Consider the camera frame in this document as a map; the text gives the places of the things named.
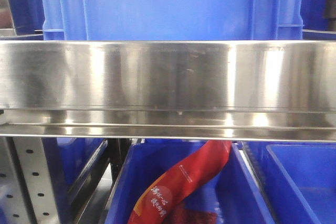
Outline large blue upper bin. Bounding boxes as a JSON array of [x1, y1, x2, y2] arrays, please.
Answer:
[[43, 0, 303, 40]]

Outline blue lower middle bin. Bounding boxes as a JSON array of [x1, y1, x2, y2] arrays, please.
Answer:
[[106, 140, 274, 223]]

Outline blue lower right bin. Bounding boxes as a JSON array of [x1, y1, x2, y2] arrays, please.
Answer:
[[243, 142, 335, 223]]

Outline red snack bag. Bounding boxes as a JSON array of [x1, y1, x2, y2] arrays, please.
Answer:
[[128, 140, 232, 223]]

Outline perforated steel shelf upright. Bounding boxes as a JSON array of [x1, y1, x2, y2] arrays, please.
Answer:
[[1, 136, 67, 223]]

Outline stainless steel shelf rail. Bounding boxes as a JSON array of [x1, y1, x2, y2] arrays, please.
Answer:
[[1, 40, 335, 142]]

